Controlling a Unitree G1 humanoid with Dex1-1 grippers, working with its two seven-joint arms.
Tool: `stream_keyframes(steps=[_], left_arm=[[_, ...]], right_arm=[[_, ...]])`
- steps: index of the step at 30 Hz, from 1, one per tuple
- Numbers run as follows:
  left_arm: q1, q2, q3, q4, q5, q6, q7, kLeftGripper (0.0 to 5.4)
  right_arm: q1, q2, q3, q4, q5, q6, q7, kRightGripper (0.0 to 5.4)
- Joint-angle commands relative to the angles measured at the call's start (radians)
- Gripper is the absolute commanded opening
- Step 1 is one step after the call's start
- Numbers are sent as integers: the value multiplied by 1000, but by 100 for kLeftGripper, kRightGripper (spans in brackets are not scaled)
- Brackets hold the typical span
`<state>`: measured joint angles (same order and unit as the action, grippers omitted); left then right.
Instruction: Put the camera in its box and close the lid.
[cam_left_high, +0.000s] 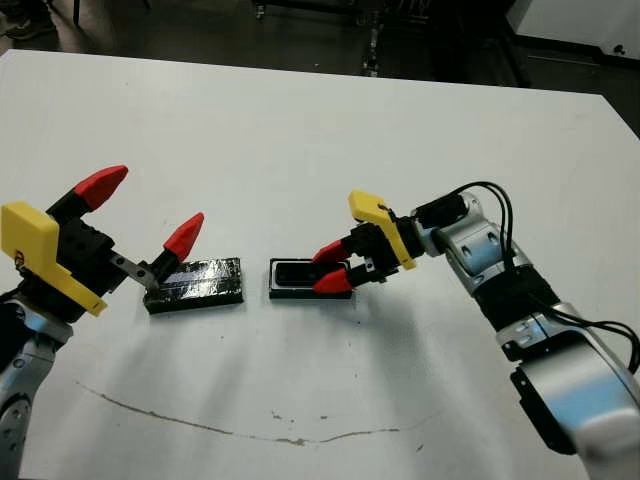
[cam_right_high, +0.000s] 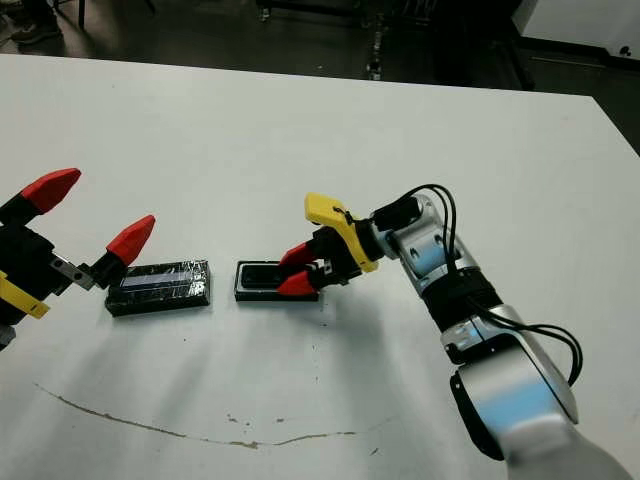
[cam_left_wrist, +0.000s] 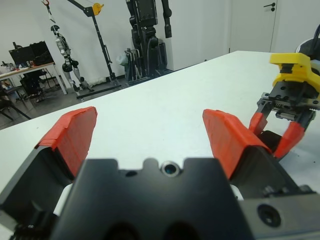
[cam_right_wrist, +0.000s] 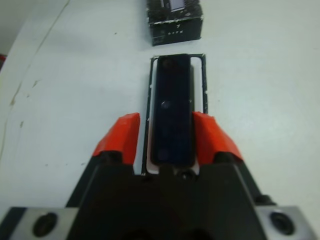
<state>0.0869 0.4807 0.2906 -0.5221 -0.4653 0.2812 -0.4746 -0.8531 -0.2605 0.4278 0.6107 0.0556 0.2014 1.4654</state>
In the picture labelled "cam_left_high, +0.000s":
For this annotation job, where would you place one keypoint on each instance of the right gripper, yellow mount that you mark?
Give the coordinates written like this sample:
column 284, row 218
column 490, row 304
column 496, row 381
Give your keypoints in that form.
column 380, row 250

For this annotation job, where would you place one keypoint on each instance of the person in black clothes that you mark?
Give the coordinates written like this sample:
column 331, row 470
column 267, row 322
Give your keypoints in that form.
column 27, row 31

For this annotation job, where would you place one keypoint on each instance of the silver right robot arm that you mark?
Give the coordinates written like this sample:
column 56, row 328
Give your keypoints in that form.
column 565, row 360

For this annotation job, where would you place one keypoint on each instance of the left gripper, yellow mount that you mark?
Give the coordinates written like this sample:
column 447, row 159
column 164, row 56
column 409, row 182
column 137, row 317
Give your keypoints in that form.
column 80, row 255

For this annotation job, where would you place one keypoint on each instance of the small black camera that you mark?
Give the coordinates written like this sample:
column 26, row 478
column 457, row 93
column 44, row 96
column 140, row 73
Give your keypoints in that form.
column 295, row 275

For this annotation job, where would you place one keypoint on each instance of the large black robot rig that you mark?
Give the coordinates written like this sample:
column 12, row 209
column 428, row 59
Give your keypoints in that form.
column 480, row 57

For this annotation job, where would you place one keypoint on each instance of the black box, white insert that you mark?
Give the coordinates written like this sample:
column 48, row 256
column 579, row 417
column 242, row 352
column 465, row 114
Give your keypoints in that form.
column 290, row 295

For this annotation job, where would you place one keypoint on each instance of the black wheeled gantry frame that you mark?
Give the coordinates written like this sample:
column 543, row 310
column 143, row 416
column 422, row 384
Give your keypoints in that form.
column 372, row 47

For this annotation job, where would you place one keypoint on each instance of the glossy black box lid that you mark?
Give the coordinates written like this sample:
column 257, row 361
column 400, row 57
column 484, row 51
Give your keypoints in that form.
column 215, row 277

